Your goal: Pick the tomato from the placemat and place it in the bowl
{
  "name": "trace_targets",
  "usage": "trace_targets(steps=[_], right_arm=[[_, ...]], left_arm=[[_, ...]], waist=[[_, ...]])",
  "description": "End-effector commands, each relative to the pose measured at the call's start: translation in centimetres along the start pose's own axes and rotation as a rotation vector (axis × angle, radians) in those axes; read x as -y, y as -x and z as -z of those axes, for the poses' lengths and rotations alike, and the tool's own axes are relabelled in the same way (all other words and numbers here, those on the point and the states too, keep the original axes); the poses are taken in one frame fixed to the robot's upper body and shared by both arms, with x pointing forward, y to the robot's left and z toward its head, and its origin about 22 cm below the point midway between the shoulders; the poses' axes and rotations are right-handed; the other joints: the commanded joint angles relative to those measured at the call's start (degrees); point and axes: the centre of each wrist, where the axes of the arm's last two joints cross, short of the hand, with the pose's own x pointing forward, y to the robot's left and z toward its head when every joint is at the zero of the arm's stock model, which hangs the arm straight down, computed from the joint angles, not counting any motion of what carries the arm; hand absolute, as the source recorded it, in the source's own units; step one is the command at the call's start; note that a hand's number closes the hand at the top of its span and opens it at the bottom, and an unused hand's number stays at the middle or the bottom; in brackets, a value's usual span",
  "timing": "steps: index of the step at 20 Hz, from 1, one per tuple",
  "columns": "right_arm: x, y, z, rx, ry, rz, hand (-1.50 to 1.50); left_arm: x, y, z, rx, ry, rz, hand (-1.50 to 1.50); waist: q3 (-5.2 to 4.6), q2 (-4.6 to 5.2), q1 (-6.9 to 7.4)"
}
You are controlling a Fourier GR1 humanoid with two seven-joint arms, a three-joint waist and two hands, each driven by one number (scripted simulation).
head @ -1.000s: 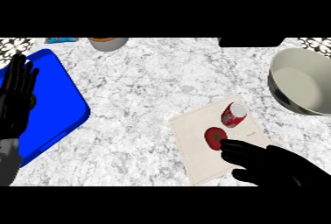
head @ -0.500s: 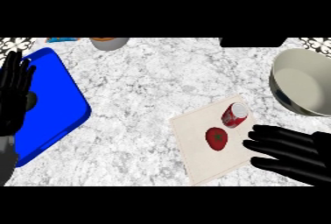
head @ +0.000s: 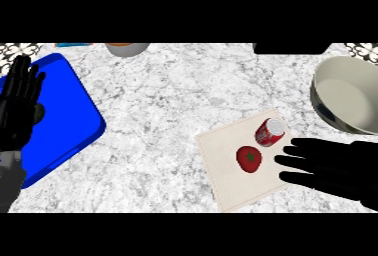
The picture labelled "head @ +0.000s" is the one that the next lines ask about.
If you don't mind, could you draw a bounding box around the beige placemat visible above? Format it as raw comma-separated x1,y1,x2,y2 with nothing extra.
193,108,313,213

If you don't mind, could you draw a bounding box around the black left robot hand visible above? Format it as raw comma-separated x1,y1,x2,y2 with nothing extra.
0,54,47,153

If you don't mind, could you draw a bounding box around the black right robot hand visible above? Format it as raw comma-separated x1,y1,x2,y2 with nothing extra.
273,137,378,212

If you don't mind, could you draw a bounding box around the black appliance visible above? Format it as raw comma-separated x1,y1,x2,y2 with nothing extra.
252,42,333,55

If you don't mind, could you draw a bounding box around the blue cutting board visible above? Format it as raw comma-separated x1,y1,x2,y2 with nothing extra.
0,52,107,190

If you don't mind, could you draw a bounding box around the grey bowl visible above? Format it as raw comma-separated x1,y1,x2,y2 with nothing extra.
308,55,378,136

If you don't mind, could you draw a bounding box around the dark green round object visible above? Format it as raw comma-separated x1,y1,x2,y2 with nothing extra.
31,103,47,126

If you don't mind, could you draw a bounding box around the blue and orange box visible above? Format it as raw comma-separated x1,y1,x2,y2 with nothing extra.
53,42,94,48

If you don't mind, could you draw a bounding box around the red can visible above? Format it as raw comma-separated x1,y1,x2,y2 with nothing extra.
254,117,288,148

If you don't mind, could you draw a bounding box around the red tomato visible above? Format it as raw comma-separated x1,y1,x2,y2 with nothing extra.
234,145,264,174

